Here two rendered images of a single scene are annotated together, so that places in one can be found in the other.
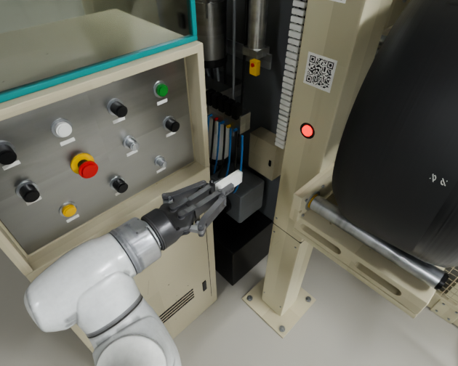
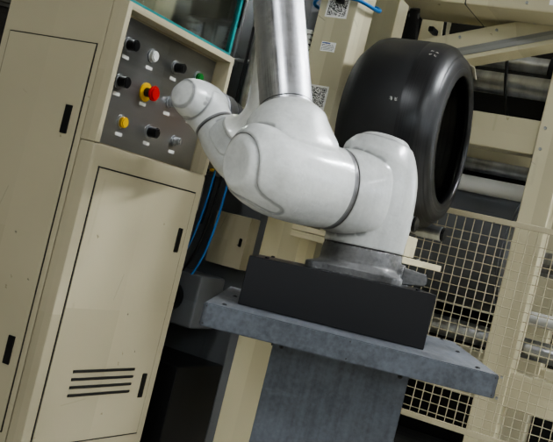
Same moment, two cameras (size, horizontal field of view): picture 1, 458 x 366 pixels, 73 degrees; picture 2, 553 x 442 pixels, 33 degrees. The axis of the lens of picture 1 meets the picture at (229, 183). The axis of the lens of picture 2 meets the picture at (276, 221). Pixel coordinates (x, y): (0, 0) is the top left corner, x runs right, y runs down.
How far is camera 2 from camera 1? 231 cm
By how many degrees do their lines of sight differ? 47
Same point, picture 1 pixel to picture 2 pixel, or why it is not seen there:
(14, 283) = not seen: outside the picture
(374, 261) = not seen: hidden behind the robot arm
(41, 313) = (197, 85)
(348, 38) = (336, 72)
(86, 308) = (216, 97)
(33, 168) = (129, 69)
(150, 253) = (234, 108)
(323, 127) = not seen: hidden behind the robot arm
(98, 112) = (168, 62)
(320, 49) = (316, 81)
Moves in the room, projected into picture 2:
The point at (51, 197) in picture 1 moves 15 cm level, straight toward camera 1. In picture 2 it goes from (121, 101) to (164, 109)
